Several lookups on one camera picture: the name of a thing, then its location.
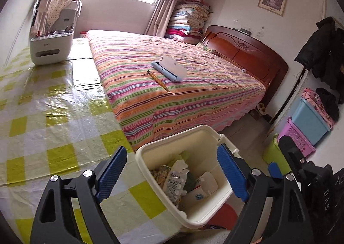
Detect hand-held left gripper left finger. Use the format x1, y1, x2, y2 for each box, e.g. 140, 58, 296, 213
30, 145, 128, 244

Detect green plastic box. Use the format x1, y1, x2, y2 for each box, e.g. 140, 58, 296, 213
262, 134, 292, 176

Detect white desk organizer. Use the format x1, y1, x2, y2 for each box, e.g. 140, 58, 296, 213
29, 29, 74, 65

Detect pencil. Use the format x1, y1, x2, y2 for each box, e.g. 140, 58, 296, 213
147, 70, 170, 92

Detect pink printed cloth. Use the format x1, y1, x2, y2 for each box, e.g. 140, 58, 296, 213
301, 88, 335, 129

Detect black jacket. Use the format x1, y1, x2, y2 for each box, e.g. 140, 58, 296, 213
295, 17, 344, 91

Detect blue storage box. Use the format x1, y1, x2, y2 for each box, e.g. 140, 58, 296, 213
292, 97, 331, 146

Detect red stool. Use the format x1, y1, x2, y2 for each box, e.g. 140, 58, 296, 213
207, 202, 240, 231

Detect cream plastic bin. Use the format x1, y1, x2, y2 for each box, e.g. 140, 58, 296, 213
135, 125, 244, 230

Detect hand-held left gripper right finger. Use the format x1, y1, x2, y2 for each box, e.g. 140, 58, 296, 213
216, 144, 315, 244

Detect stack of folded quilts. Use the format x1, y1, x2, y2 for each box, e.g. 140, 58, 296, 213
164, 0, 211, 45

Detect white packet blue logo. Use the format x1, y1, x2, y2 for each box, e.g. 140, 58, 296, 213
181, 189, 209, 212

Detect blue white pencil case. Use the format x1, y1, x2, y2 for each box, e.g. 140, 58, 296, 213
150, 56, 187, 83

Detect white printed pouch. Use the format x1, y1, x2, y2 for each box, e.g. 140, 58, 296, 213
163, 159, 190, 207

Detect pink curtain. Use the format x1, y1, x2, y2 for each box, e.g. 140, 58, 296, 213
144, 0, 176, 37

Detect wooden headboard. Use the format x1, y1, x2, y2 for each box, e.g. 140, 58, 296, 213
201, 25, 289, 88

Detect light green packet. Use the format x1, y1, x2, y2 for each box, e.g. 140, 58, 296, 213
175, 150, 191, 164

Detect white carton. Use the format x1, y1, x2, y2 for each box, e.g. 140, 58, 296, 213
197, 171, 219, 195

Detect dotted white cloth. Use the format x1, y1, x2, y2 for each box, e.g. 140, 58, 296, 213
47, 0, 81, 28

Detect framed picture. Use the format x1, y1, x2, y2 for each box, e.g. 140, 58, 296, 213
257, 0, 289, 17

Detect floral pillow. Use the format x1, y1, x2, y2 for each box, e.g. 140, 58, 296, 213
196, 42, 215, 52

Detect bed with striped cover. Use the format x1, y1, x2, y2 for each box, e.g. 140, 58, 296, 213
84, 29, 266, 151

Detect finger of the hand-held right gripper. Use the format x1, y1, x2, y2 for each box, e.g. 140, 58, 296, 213
268, 162, 284, 180
278, 136, 307, 169

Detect pink plastic basket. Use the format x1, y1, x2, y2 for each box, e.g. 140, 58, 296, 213
278, 117, 316, 158

